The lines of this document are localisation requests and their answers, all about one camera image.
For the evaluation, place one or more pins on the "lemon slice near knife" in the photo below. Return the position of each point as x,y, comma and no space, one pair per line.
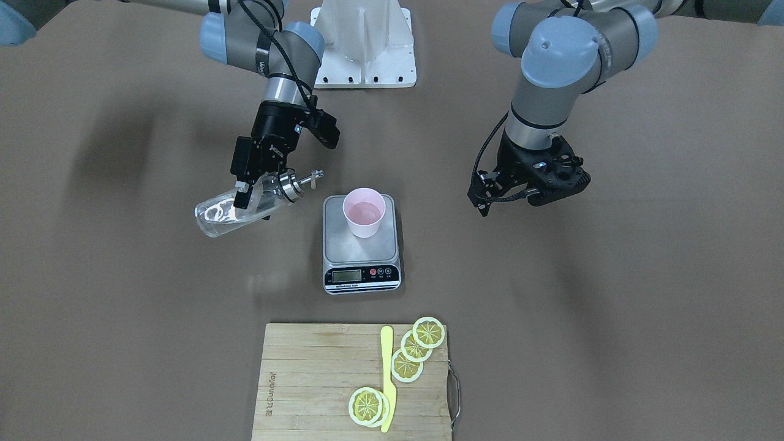
404,370

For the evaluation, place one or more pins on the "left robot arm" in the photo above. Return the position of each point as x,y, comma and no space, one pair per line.
566,49

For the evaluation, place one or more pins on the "lemon slice far end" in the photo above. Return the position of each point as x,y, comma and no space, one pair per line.
428,332

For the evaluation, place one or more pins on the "yellow plastic knife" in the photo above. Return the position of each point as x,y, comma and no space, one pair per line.
389,388

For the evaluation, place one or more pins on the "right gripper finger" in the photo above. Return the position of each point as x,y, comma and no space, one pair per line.
271,195
243,168

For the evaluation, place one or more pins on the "pink plastic cup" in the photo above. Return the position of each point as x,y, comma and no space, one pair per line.
364,209

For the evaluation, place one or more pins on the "glass sauce bottle metal spout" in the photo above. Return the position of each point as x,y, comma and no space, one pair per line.
217,216

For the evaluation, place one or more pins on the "wooden cutting board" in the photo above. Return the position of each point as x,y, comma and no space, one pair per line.
309,371

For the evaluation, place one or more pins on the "silver digital kitchen scale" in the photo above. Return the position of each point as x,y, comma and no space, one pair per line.
354,265

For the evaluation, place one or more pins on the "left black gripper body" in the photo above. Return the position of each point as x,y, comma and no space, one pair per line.
513,164

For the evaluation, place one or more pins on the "lemon slice pair bottom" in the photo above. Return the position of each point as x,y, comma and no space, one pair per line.
384,413

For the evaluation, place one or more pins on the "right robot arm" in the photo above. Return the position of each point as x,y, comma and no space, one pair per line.
251,35

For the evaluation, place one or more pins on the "lemon slice pair top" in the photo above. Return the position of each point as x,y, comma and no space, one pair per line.
364,406

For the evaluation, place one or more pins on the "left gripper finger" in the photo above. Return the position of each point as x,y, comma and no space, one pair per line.
480,194

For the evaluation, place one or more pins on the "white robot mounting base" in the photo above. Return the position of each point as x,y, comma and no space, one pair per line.
368,44

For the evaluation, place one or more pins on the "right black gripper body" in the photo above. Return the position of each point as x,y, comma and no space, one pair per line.
273,131

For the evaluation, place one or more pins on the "lemon slice pair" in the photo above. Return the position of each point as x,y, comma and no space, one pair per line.
364,406
384,413

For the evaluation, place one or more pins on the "lemon slice middle row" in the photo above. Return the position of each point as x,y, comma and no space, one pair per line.
413,351

